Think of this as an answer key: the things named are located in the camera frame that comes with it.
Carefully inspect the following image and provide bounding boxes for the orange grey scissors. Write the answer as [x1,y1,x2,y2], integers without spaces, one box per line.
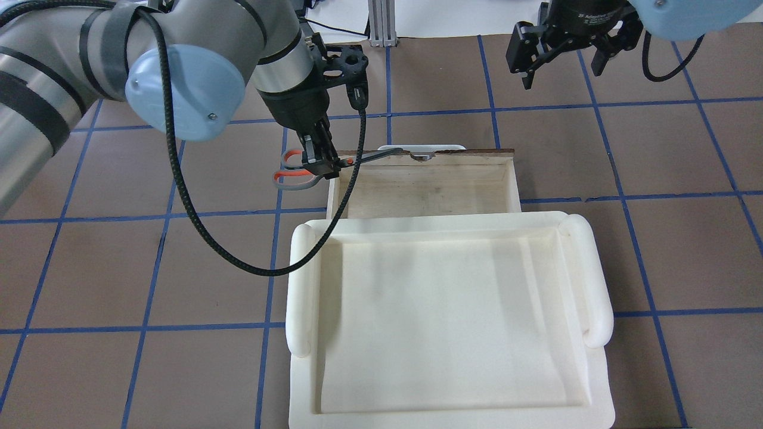
[272,148,403,191]

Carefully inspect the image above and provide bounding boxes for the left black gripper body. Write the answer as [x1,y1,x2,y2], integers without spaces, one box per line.
[256,33,370,147]

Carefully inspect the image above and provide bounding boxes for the cream plastic tray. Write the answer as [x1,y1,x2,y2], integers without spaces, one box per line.
[284,211,615,428]

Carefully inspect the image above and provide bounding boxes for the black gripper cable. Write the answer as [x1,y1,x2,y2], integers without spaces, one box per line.
[641,33,706,83]

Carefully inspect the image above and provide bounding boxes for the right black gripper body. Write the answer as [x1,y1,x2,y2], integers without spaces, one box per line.
[506,1,644,60]

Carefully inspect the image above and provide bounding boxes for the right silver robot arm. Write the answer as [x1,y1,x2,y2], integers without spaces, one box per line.
[505,1,761,89]

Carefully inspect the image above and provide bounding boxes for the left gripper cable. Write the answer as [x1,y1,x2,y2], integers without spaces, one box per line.
[0,0,368,277]

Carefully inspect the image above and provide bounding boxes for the aluminium frame post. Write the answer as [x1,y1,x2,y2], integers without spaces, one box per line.
[367,0,398,47]

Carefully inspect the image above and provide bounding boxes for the wooden drawer with white handle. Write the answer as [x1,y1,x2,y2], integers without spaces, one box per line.
[342,145,521,218]

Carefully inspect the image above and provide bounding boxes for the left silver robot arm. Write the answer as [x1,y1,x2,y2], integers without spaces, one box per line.
[2,1,368,213]

